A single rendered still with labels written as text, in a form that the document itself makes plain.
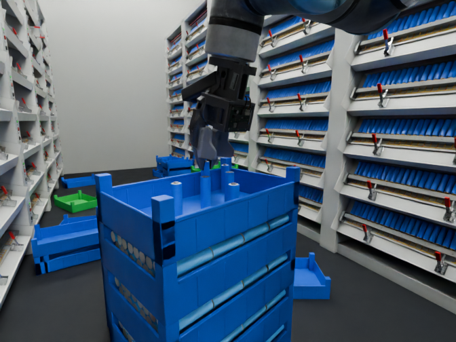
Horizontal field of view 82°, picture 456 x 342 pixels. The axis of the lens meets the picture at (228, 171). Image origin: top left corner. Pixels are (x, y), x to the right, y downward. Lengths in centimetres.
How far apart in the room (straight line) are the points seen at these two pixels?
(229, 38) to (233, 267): 35
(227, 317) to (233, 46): 42
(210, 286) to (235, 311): 9
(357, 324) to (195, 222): 82
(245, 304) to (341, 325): 60
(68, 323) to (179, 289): 78
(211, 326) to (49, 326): 76
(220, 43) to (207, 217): 27
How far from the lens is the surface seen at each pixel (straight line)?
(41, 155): 223
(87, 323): 108
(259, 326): 54
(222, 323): 45
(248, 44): 46
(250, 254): 44
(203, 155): 50
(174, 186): 42
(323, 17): 43
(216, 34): 46
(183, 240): 33
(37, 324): 115
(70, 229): 157
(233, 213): 38
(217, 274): 39
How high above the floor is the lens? 65
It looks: 11 degrees down
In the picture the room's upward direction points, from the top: straight up
